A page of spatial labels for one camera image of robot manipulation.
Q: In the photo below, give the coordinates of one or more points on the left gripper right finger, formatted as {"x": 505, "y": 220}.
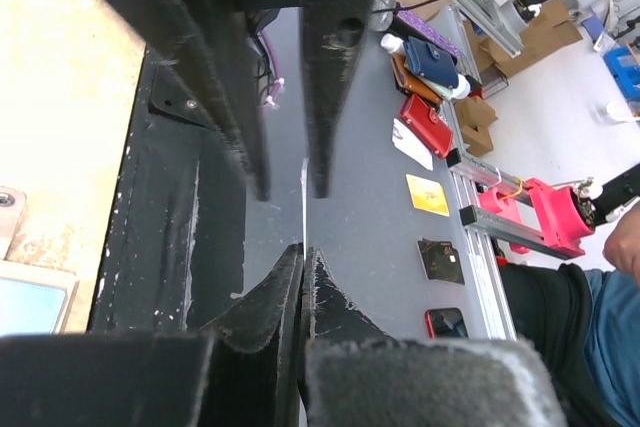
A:
{"x": 357, "y": 375}

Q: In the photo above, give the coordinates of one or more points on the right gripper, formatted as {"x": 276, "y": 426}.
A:
{"x": 206, "y": 48}

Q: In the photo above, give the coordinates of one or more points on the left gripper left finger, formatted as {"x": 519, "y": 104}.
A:
{"x": 238, "y": 370}

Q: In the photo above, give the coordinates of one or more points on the beige leather card holder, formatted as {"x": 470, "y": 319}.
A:
{"x": 12, "y": 207}

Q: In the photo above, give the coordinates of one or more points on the blue credit cards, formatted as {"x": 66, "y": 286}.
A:
{"x": 28, "y": 308}

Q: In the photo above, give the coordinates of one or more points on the person in blue shirt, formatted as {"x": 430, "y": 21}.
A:
{"x": 585, "y": 326}

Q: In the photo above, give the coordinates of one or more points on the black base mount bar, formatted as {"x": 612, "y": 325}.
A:
{"x": 174, "y": 248}

